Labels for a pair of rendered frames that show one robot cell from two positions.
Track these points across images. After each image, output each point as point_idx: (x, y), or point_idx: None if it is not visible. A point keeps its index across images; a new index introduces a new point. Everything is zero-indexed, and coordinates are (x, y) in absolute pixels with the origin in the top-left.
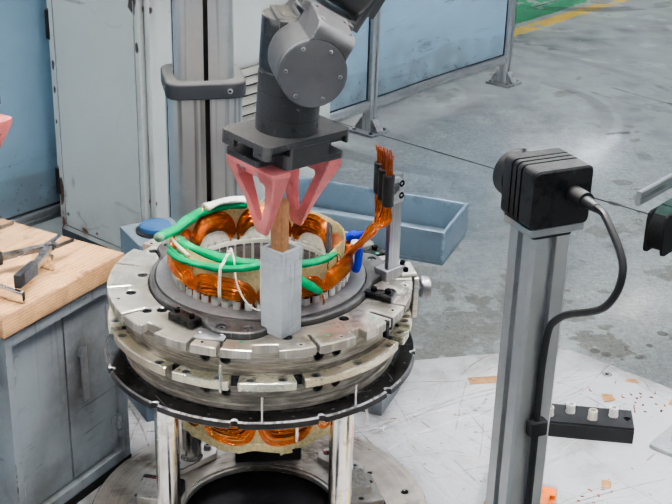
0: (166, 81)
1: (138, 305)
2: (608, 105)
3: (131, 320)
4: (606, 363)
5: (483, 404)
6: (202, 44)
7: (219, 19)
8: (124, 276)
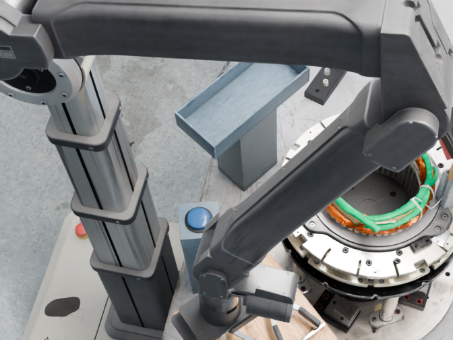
0: (92, 144)
1: (389, 263)
2: None
3: (408, 272)
4: None
5: (287, 107)
6: (98, 103)
7: (99, 79)
8: (344, 260)
